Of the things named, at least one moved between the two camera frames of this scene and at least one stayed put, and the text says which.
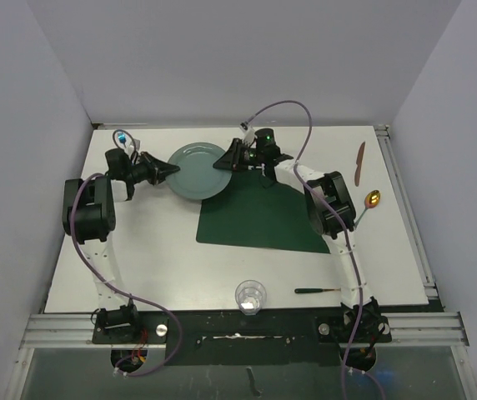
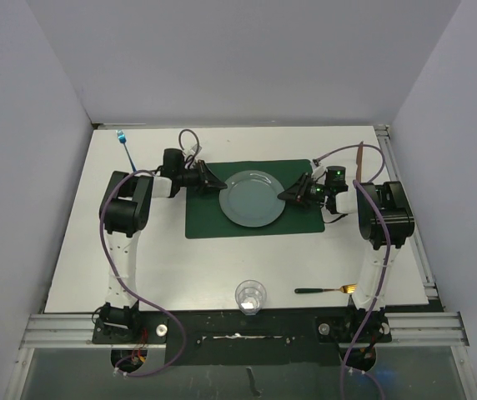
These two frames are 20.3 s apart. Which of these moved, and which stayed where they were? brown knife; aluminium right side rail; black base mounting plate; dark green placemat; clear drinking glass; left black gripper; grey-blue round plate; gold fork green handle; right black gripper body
Moved: left black gripper; right black gripper body; grey-blue round plate; dark green placemat
Stayed: brown knife; clear drinking glass; aluminium right side rail; black base mounting plate; gold fork green handle
